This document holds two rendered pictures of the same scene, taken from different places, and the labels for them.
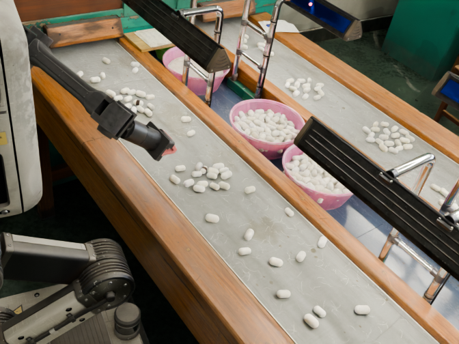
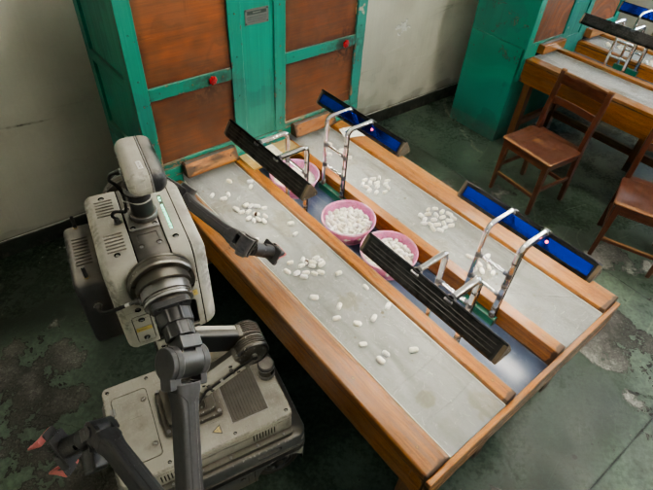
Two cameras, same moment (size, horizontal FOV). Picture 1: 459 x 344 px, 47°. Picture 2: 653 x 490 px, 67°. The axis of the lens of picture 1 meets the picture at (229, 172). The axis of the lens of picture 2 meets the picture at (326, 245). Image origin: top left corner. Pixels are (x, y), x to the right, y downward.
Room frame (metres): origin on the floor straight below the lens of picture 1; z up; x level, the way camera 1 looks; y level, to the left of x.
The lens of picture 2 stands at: (-0.28, -0.05, 2.31)
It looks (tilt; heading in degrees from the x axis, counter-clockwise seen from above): 44 degrees down; 2
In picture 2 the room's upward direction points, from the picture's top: 4 degrees clockwise
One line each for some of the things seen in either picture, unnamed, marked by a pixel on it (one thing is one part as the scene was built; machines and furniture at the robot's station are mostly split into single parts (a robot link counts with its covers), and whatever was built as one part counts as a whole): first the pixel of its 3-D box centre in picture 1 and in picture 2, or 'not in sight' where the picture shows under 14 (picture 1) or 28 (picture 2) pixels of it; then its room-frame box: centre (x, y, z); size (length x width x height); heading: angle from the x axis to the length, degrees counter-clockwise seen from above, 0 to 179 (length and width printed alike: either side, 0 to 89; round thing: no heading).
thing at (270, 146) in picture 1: (265, 130); (348, 224); (1.54, -0.10, 0.72); 0.27 x 0.27 x 0.10
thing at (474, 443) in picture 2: not in sight; (532, 389); (0.75, -0.84, 0.66); 1.22 x 0.02 x 0.16; 134
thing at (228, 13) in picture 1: (227, 8); (314, 122); (2.28, 0.15, 0.83); 0.30 x 0.06 x 0.07; 134
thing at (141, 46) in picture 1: (167, 36); (271, 154); (2.01, 0.36, 0.77); 0.33 x 0.15 x 0.01; 134
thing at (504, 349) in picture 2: (409, 208); (429, 290); (0.84, -0.38, 1.08); 0.62 x 0.08 x 0.07; 44
